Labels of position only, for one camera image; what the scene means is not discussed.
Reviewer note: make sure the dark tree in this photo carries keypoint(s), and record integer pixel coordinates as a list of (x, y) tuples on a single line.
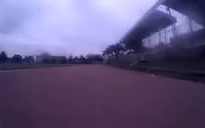
[(114, 50)]

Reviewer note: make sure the red running track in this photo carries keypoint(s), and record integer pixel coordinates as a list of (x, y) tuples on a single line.
[(90, 96)]

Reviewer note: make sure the row of trees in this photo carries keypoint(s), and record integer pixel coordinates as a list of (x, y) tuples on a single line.
[(40, 59)]

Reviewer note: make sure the grandstand building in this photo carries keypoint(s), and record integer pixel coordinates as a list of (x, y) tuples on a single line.
[(176, 43)]

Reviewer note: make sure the grass field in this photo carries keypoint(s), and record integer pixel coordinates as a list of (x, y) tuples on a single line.
[(23, 66)]

